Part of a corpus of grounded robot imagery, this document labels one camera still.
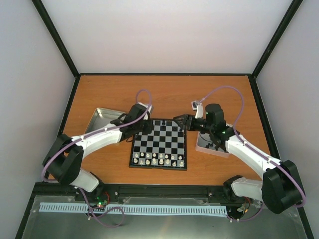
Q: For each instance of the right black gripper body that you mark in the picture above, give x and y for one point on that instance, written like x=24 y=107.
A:
x=192 y=126

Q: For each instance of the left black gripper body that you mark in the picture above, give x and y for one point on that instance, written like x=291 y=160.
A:
x=147 y=130

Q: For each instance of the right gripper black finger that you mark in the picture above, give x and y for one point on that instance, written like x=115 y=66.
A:
x=182 y=123
x=181 y=117

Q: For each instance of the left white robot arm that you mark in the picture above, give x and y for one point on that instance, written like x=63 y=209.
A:
x=64 y=159

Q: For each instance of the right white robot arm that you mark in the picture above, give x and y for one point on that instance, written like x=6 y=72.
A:
x=279 y=186

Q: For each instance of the left green-lit circuit board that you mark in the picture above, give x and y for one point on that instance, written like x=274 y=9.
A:
x=102 y=202

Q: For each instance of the right pink tray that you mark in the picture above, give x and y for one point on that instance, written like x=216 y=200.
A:
x=202 y=140

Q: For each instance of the black and silver chessboard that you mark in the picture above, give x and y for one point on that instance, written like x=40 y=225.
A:
x=170 y=142

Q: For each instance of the left metal tray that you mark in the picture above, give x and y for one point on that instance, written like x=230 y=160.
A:
x=101 y=117

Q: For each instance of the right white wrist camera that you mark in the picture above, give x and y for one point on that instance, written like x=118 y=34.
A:
x=198 y=108

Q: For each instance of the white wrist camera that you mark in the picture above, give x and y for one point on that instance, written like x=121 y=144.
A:
x=198 y=108
x=147 y=106

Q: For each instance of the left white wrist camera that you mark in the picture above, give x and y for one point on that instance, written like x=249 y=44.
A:
x=147 y=106

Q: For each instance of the black aluminium frame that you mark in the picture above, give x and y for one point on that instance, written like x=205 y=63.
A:
x=291 y=11

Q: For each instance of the light blue cable duct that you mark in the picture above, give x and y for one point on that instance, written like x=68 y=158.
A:
x=136 y=210

